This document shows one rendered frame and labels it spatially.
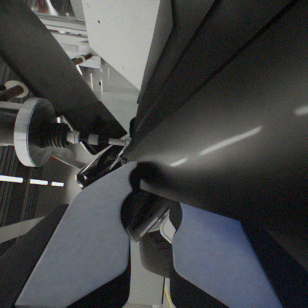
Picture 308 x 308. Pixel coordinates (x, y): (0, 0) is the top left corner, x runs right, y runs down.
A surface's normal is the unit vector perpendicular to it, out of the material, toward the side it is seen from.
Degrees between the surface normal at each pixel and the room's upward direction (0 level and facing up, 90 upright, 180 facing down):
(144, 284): 90
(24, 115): 90
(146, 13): 50
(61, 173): 90
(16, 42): 139
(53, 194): 90
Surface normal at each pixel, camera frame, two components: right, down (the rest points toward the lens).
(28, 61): 0.83, -0.48
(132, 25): -0.70, 0.61
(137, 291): 0.08, -0.16
